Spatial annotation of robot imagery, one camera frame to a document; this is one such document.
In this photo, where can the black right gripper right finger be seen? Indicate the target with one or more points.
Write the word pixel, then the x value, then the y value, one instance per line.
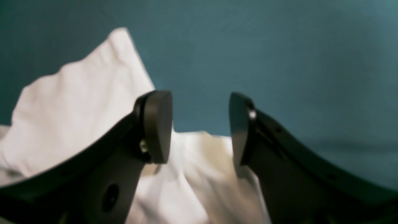
pixel 298 186

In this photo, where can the white T-shirt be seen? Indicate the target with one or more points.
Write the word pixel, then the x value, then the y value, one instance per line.
pixel 59 115

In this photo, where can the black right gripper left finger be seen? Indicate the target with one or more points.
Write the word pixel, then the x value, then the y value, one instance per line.
pixel 97 186

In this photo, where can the teal table cloth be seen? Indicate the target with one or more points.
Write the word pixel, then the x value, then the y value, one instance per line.
pixel 325 69

